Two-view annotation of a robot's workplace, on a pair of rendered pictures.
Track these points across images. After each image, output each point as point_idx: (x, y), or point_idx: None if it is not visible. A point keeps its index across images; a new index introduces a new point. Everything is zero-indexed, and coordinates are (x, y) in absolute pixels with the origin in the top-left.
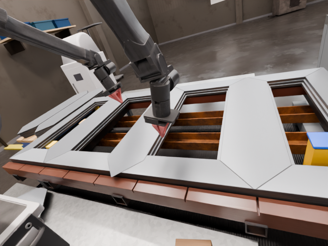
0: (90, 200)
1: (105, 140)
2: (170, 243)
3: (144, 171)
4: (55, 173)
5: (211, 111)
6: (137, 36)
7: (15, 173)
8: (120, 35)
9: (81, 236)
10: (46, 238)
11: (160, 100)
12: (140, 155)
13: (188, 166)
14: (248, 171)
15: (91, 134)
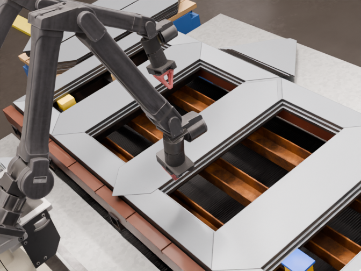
0: (88, 205)
1: (138, 124)
2: None
3: (143, 206)
4: (61, 156)
5: (308, 152)
6: (150, 108)
7: (16, 126)
8: (137, 102)
9: (69, 237)
10: (49, 227)
11: (169, 152)
12: (151, 185)
13: (183, 222)
14: (223, 254)
15: (117, 115)
